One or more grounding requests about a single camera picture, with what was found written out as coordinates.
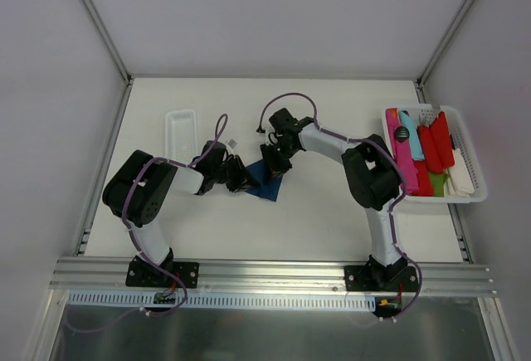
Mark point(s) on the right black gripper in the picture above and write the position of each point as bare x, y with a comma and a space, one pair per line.
272, 153

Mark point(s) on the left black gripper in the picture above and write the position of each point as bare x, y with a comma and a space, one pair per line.
231, 173

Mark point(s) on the blue paper napkin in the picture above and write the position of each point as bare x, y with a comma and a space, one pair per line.
269, 187

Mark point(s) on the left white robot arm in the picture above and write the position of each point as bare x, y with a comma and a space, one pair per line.
136, 193

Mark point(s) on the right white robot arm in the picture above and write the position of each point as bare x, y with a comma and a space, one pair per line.
372, 179

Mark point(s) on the pink rolled napkin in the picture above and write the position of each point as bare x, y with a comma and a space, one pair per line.
399, 136

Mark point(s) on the light blue rolled napkin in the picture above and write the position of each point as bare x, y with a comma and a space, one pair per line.
414, 141

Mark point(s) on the red rolled napkin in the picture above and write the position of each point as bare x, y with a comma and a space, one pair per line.
429, 164
442, 139

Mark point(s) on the green napkin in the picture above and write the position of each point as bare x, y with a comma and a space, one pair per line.
438, 182

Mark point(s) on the white napkin stack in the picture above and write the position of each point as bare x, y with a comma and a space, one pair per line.
458, 183

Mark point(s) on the small white utensil tray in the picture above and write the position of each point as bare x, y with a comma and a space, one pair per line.
180, 135

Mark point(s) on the large white basket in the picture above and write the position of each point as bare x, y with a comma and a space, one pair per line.
424, 114

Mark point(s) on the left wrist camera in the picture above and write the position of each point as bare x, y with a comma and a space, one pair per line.
231, 143

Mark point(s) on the aluminium mounting rail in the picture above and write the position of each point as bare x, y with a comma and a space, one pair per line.
272, 277

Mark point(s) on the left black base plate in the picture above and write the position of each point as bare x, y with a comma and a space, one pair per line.
141, 274

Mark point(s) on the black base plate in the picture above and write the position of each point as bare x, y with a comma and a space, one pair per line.
365, 278
141, 274

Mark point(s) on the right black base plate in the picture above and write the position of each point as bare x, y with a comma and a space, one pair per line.
365, 278

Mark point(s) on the left aluminium frame post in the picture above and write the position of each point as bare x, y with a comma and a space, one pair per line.
104, 35

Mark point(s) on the aluminium frame post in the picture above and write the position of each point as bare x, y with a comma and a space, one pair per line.
449, 34
104, 35

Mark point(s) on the white slotted cable duct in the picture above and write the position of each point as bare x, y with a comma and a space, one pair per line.
199, 300

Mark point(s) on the right aluminium frame post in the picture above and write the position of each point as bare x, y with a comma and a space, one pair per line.
449, 34

